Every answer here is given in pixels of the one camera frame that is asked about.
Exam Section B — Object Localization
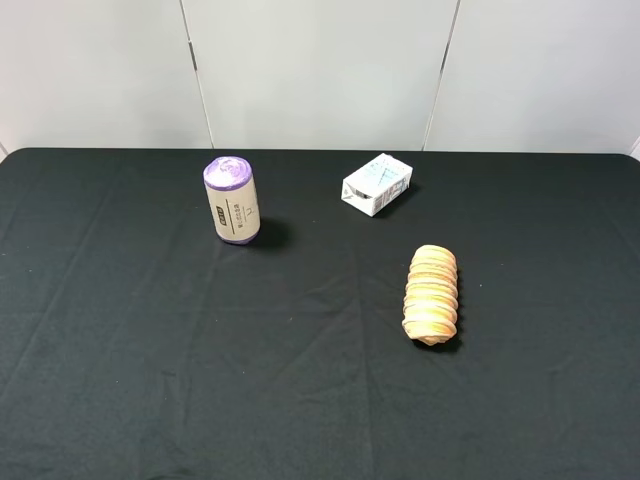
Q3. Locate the ridged spiral bread loaf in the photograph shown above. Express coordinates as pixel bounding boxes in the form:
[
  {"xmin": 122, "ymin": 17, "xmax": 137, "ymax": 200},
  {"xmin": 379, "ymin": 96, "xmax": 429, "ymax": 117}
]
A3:
[{"xmin": 402, "ymin": 245, "xmax": 459, "ymax": 346}]

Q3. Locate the white milk carton box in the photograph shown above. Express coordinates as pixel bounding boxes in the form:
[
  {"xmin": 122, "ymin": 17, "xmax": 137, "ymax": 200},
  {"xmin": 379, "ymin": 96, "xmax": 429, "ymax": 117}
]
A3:
[{"xmin": 341, "ymin": 153, "xmax": 413, "ymax": 217}]

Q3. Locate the purple trash bag roll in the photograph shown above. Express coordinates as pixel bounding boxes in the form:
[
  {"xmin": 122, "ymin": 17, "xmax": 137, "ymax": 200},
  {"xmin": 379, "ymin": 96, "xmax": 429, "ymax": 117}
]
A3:
[{"xmin": 203, "ymin": 156, "xmax": 261, "ymax": 244}]

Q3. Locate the black tablecloth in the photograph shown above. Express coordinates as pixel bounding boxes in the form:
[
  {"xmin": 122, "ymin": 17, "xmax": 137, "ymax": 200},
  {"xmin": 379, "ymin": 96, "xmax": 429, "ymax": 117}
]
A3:
[{"xmin": 1, "ymin": 149, "xmax": 639, "ymax": 479}]

